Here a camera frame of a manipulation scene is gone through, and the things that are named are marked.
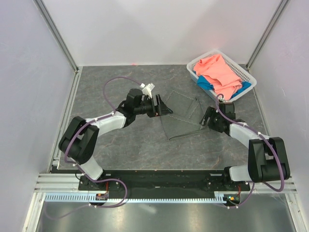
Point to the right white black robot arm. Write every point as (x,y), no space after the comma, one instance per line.
(267,157)

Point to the slotted cable duct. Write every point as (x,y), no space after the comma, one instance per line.
(96,198)

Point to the salmon pink cloth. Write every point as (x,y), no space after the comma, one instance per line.
(216,68)

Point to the white plastic basket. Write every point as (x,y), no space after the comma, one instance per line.
(239,71)

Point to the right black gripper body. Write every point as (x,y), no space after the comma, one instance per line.
(214,123)

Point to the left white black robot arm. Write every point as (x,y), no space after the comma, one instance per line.
(79,140)

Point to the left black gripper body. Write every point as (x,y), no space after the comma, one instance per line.
(147,107)

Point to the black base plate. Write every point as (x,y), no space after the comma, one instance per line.
(208,180)

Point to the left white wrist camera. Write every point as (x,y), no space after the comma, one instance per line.
(147,89)

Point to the grey cloth napkin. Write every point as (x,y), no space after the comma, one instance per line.
(186,117)

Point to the blue cloth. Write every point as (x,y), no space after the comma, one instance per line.
(229,91)

